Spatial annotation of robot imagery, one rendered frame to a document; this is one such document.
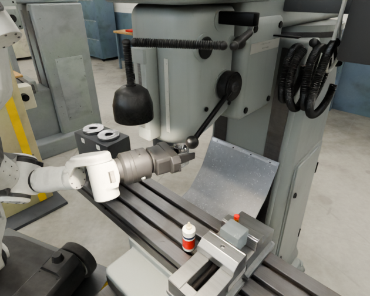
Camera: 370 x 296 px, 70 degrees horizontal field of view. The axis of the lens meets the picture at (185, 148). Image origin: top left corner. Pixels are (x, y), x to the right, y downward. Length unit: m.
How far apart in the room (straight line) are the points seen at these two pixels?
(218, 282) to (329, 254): 1.65
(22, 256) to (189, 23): 1.32
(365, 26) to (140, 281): 0.92
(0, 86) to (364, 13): 0.75
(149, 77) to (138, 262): 0.67
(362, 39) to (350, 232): 2.04
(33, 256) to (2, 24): 1.15
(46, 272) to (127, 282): 0.52
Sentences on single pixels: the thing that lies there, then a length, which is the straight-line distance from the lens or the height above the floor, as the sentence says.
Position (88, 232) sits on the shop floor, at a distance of 2.35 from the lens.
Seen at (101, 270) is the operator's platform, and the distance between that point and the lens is 1.58.
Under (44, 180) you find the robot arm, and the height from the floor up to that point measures 1.22.
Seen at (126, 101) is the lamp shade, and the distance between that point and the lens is 0.46.
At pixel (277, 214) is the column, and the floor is 0.84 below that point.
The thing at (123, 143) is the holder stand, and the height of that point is 1.11.
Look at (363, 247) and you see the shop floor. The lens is 2.51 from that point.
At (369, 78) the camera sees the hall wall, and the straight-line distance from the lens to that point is 4.84.
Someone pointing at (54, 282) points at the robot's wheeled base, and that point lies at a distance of 1.38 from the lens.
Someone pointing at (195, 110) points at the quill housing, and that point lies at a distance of 0.61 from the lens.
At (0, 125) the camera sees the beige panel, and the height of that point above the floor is 0.81.
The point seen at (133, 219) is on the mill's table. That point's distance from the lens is 1.01.
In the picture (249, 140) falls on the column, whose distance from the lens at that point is 1.09.
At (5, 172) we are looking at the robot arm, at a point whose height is 1.29.
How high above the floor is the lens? 1.65
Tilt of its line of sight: 30 degrees down
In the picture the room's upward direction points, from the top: straight up
